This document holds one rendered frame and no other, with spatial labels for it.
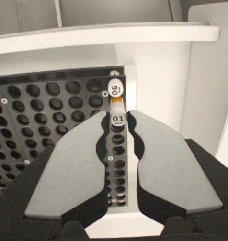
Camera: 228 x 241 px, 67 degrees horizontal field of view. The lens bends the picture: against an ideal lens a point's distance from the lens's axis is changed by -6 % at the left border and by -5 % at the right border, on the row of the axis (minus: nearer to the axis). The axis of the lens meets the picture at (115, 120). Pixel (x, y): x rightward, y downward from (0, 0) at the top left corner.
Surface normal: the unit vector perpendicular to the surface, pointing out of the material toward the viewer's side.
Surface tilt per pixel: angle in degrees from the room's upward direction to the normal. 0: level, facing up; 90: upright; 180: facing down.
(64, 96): 0
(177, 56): 0
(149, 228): 0
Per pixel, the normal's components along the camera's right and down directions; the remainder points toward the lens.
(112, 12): 0.04, 0.50
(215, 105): -1.00, 0.06
